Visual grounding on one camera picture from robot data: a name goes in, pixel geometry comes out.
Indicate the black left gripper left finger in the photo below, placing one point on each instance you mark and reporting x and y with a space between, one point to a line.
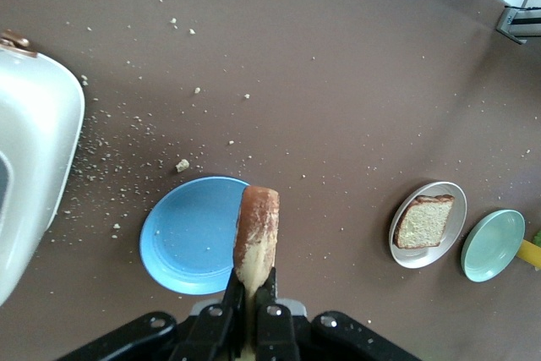
215 331

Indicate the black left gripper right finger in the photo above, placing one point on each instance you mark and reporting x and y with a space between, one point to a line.
274 331

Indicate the brown-crust bread slice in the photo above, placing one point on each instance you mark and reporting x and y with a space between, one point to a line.
258 230
422 223

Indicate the yellow mustard squeeze bottle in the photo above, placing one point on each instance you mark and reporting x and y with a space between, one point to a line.
531 253

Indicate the green lettuce leaf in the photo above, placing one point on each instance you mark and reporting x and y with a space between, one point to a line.
538 238

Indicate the blue round plate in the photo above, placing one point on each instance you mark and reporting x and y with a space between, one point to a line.
190 234

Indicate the beige round plate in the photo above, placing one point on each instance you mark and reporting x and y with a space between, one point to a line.
458 217

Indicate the pale green round plate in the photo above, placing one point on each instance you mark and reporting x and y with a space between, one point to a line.
492 247

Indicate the large pale bread crumb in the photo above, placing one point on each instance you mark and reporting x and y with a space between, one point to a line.
182 165

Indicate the brown table cloth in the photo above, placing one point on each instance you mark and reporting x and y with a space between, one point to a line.
296 82

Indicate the white two-slot toaster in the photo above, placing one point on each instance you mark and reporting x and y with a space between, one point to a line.
34 145

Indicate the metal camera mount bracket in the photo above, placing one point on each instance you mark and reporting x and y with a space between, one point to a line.
520 23

